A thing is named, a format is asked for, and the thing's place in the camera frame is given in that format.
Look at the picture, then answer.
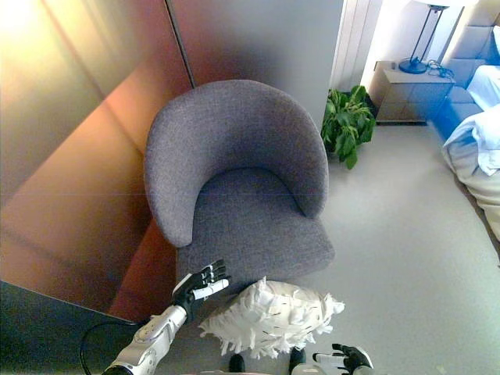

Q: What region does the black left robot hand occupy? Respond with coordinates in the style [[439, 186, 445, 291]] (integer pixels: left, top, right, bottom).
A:
[[171, 259, 232, 323]]

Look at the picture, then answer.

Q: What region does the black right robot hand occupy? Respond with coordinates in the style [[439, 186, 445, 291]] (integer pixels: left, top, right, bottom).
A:
[[312, 343, 374, 373]]

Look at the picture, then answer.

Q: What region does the white fringed throw blanket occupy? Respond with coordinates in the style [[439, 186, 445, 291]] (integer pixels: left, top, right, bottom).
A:
[[198, 275, 346, 360]]

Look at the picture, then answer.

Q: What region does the silver right robot leg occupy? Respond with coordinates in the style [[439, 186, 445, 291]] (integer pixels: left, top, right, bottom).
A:
[[289, 362, 331, 375]]

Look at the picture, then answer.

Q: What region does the black right robot foot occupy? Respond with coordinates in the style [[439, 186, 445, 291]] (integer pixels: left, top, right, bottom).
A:
[[289, 346, 308, 370]]

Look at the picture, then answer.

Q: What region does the black robot foot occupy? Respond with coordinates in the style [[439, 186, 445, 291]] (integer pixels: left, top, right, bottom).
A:
[[289, 346, 308, 370], [228, 353, 246, 375]]

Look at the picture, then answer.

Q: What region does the black left robot foot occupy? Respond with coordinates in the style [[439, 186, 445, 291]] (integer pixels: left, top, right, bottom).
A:
[[228, 353, 246, 375]]

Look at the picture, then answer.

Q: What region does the grey fabric tub armchair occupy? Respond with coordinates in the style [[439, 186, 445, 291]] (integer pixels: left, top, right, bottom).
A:
[[143, 79, 336, 295]]

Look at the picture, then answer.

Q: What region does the green potted plant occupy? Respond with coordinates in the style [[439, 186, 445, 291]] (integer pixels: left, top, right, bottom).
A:
[[320, 84, 377, 170]]

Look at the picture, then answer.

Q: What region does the bed with white duvet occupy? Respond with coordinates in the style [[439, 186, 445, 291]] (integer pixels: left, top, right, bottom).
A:
[[427, 11, 500, 270]]

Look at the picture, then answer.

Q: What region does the beige bedside table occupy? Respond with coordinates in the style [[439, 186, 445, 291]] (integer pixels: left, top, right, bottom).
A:
[[369, 60, 457, 125]]

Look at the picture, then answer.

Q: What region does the black floor lamp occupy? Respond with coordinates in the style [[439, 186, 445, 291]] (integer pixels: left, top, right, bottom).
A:
[[398, 0, 450, 75]]

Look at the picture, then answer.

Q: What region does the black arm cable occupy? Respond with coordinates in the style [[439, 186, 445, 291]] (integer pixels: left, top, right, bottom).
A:
[[79, 318, 141, 375]]

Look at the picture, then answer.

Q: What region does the black cable on nightstand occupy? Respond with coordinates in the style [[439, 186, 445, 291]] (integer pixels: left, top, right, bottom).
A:
[[426, 58, 455, 80]]

